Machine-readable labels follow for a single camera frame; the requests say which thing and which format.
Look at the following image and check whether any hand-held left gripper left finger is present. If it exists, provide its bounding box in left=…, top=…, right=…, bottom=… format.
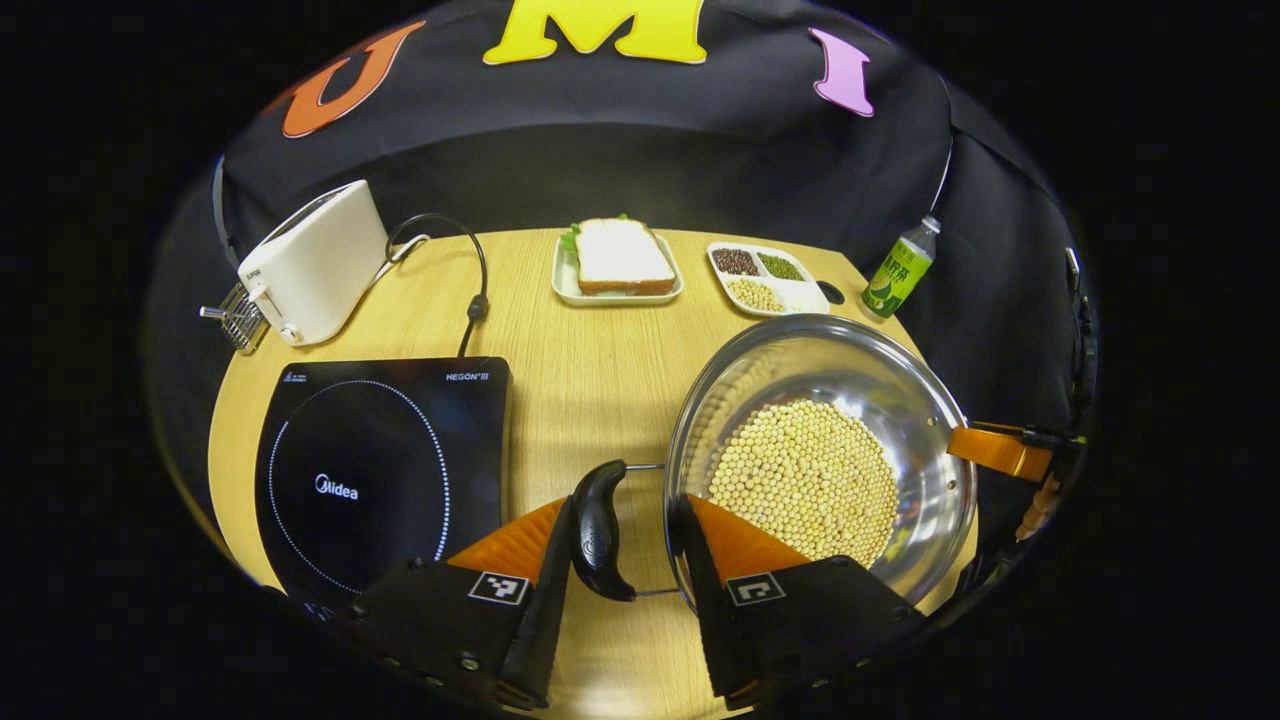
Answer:
left=345, top=497, right=576, bottom=711

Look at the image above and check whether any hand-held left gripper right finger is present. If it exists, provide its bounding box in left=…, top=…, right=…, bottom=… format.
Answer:
left=680, top=493, right=926, bottom=711

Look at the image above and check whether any steel pot with black handle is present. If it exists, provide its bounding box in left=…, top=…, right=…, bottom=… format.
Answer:
left=570, top=313, right=978, bottom=613

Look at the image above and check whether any black induction cooktop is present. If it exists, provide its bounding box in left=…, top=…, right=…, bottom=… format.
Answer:
left=255, top=357, right=512, bottom=601

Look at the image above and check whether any pile of soybeans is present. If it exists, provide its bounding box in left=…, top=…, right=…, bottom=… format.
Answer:
left=708, top=398, right=899, bottom=569

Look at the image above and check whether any green drink bottle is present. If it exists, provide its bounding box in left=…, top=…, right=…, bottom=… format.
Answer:
left=862, top=215, right=941, bottom=319

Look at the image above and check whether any white divided bean dish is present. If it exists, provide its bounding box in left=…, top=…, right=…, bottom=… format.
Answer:
left=707, top=242, right=831, bottom=318

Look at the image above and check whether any white rectangular plate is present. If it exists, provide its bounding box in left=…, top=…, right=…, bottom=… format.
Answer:
left=552, top=232, right=685, bottom=306

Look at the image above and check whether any sandwich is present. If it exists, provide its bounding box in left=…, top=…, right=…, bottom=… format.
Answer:
left=562, top=214, right=678, bottom=296

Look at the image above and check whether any white toaster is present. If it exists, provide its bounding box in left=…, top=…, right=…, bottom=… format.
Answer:
left=238, top=180, right=389, bottom=346

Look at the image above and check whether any black cooktop power cable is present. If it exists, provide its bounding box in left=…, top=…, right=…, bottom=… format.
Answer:
left=385, top=213, right=491, bottom=359

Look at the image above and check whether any white toaster cord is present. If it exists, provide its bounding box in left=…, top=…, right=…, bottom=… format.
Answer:
left=372, top=234, right=431, bottom=291

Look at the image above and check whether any small metal wire rack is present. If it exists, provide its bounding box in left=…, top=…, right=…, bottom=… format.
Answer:
left=200, top=283, right=269, bottom=354

